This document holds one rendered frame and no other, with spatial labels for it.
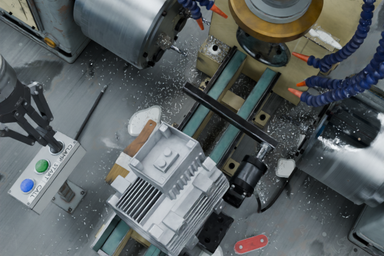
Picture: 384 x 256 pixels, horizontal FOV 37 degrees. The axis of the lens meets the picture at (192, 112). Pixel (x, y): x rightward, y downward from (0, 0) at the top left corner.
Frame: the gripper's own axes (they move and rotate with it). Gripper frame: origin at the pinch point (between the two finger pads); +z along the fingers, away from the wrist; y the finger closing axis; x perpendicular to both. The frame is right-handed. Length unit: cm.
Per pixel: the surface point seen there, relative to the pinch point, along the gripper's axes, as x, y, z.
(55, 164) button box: -2.4, -3.4, 3.9
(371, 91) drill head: -50, 46, 15
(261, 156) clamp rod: -33.7, 24.2, 21.7
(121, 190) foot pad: -14.3, 0.4, 12.3
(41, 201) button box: -3.5, -11.0, 6.3
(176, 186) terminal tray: -26.2, 6.3, 9.6
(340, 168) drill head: -51, 29, 20
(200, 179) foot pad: -28.6, 10.6, 12.3
